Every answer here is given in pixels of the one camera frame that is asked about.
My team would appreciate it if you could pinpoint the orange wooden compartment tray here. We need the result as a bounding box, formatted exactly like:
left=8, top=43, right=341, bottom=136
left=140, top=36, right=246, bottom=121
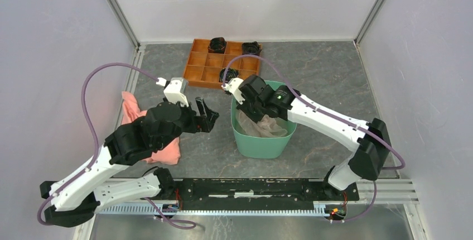
left=182, top=39, right=261, bottom=89

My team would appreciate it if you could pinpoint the black rolled bag back left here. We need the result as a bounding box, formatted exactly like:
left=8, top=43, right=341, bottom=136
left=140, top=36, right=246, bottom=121
left=207, top=37, right=227, bottom=54

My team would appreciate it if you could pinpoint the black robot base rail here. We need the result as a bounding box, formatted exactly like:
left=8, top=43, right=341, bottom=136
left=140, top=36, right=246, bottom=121
left=148, top=167, right=360, bottom=211

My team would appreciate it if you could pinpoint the translucent pink trash bag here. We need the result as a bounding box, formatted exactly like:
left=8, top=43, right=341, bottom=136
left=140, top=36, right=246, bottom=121
left=235, top=110, right=288, bottom=138

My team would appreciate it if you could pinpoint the green plastic trash bin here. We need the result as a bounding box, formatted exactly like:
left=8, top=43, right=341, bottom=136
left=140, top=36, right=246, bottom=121
left=230, top=81, right=297, bottom=159

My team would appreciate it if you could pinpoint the white slotted cable duct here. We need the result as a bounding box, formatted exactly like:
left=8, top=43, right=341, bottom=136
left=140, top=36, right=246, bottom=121
left=99, top=202, right=329, bottom=218

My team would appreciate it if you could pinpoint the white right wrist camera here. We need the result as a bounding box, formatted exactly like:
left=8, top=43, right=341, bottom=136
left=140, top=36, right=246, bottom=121
left=221, top=78, right=245, bottom=104

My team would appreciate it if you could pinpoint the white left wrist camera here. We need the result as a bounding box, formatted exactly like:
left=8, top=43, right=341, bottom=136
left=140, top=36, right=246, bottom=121
left=156, top=77, right=189, bottom=107

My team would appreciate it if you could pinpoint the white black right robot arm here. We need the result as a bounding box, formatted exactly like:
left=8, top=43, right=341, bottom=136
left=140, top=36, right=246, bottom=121
left=225, top=75, right=390, bottom=200

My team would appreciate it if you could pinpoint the black rolled bag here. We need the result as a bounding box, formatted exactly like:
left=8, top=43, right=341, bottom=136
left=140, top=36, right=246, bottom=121
left=207, top=37, right=227, bottom=54
left=242, top=41, right=262, bottom=56

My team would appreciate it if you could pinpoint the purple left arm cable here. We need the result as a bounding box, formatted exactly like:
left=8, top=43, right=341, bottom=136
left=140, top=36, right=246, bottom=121
left=37, top=63, right=160, bottom=227

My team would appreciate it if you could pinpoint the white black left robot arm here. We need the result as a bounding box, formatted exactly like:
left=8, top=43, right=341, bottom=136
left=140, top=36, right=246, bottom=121
left=37, top=97, right=219, bottom=228

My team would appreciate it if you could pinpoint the salmon pink cloth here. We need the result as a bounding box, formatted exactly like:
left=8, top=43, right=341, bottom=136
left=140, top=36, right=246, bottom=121
left=121, top=90, right=182, bottom=165

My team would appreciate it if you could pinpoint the black rolled bag back right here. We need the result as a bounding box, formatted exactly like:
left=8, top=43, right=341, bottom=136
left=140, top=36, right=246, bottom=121
left=242, top=41, right=262, bottom=56

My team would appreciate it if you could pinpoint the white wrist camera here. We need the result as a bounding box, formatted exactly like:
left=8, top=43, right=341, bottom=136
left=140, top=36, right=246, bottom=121
left=221, top=78, right=245, bottom=104
left=156, top=77, right=189, bottom=107

